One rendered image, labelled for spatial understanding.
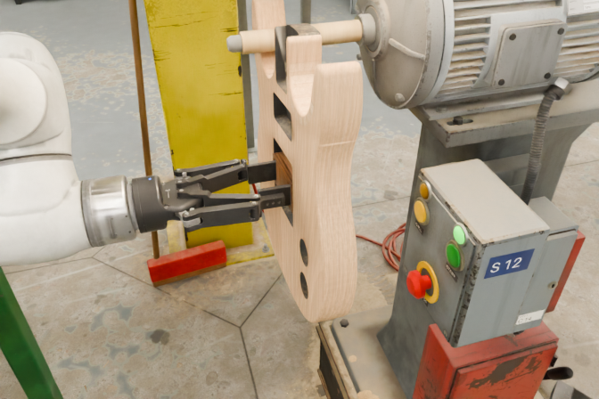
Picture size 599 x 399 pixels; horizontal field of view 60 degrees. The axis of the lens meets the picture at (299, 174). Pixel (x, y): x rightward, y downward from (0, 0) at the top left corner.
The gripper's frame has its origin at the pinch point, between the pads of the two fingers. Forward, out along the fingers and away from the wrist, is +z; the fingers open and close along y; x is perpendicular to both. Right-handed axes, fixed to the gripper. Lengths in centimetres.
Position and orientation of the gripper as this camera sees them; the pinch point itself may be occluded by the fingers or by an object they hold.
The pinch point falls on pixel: (280, 182)
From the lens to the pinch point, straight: 74.8
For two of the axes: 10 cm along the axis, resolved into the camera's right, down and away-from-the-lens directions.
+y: 2.8, 4.6, -8.4
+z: 9.6, -1.6, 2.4
